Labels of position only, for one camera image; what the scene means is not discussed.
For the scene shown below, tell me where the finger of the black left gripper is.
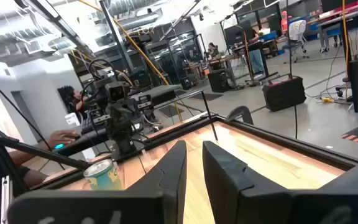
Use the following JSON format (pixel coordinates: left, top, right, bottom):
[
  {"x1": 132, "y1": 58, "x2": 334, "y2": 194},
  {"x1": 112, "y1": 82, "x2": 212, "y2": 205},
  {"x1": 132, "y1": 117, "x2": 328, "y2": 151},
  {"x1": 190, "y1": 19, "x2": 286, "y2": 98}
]
[
  {"x1": 136, "y1": 94, "x2": 154, "y2": 110},
  {"x1": 93, "y1": 114, "x2": 111, "y2": 126}
]

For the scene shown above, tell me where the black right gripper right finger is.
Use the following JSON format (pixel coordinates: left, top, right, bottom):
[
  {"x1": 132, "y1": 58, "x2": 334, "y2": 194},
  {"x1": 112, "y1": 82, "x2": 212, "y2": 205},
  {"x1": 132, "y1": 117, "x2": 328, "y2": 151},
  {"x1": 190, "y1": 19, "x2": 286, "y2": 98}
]
[{"x1": 202, "y1": 140, "x2": 358, "y2": 224}]

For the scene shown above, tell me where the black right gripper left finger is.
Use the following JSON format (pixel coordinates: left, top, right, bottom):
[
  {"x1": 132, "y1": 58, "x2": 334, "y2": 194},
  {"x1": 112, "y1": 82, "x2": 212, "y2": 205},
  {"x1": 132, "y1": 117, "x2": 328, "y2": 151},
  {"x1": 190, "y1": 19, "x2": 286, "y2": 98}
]
[{"x1": 7, "y1": 139, "x2": 188, "y2": 224}]

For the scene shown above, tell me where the green banded label tin can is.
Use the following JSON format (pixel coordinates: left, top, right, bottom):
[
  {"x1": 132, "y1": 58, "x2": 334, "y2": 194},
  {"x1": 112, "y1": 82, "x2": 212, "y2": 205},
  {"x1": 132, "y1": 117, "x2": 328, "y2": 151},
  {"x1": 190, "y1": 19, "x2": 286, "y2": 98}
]
[{"x1": 83, "y1": 159, "x2": 124, "y2": 191}]

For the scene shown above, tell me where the person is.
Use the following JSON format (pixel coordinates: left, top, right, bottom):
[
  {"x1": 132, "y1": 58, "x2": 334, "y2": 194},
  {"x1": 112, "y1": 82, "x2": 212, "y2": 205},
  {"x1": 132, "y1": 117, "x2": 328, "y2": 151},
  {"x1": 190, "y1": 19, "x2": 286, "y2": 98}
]
[
  {"x1": 57, "y1": 85, "x2": 88, "y2": 121},
  {"x1": 208, "y1": 42, "x2": 220, "y2": 59},
  {"x1": 247, "y1": 27, "x2": 265, "y2": 75},
  {"x1": 0, "y1": 136, "x2": 54, "y2": 224}
]

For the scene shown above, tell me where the person's hand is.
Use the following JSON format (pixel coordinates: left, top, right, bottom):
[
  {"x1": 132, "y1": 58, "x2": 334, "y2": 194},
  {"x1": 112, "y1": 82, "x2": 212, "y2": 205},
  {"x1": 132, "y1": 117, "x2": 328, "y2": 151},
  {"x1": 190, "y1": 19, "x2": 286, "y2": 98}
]
[{"x1": 47, "y1": 129, "x2": 81, "y2": 150}]

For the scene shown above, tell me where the dark grey floor mat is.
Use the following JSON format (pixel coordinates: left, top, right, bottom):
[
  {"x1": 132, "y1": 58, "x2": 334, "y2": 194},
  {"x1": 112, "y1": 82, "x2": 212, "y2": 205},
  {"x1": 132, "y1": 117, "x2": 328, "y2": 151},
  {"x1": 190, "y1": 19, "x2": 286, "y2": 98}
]
[{"x1": 188, "y1": 92, "x2": 223, "y2": 102}]

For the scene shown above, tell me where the black box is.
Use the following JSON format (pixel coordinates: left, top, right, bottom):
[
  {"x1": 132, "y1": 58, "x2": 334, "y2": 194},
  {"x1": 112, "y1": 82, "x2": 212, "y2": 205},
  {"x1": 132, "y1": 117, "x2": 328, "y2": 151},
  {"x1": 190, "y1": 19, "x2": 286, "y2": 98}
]
[{"x1": 208, "y1": 68, "x2": 229, "y2": 93}]

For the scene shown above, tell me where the black hard case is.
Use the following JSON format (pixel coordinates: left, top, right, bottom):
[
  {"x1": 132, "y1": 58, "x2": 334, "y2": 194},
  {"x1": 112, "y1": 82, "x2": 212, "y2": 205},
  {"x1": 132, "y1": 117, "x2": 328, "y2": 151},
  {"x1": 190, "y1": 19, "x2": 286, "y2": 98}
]
[{"x1": 262, "y1": 75, "x2": 307, "y2": 112}]

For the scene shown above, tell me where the white office chair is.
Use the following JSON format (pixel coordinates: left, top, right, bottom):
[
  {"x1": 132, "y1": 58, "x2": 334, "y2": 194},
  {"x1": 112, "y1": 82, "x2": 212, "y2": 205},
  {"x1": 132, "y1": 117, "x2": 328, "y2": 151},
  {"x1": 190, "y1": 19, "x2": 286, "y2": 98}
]
[{"x1": 283, "y1": 19, "x2": 310, "y2": 63}]

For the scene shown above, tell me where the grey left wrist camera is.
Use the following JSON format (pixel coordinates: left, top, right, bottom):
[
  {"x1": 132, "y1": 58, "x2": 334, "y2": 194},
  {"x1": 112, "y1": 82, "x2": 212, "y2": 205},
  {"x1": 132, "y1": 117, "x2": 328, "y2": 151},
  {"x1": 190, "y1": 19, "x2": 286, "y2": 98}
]
[{"x1": 104, "y1": 81, "x2": 131, "y2": 103}]

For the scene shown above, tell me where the black metal rig frame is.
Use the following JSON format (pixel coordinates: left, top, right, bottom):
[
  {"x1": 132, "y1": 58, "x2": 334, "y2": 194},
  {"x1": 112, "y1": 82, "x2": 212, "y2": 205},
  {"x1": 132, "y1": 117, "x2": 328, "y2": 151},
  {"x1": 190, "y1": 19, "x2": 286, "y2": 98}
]
[{"x1": 0, "y1": 107, "x2": 358, "y2": 200}]

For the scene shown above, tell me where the black frame clamp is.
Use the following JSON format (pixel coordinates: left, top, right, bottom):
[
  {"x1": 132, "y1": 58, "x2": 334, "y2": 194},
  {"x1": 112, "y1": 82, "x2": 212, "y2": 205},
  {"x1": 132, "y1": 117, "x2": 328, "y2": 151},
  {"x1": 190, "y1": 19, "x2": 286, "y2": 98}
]
[{"x1": 227, "y1": 105, "x2": 254, "y2": 125}]

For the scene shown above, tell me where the thin black cable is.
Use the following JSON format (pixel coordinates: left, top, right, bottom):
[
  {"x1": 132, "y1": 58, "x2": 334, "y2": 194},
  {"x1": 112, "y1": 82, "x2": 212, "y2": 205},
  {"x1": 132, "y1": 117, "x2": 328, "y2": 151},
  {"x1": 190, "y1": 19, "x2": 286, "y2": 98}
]
[{"x1": 293, "y1": 105, "x2": 298, "y2": 140}]

